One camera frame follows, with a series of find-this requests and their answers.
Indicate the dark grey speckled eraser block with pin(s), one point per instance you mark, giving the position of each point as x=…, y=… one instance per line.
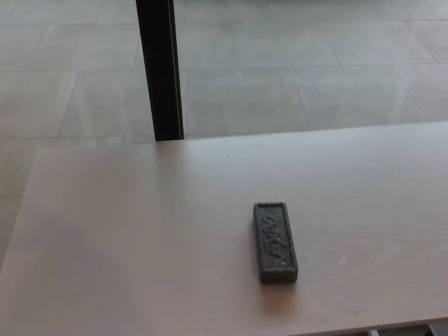
x=274, y=241

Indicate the black vertical window frame post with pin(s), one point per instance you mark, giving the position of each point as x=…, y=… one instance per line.
x=159, y=70

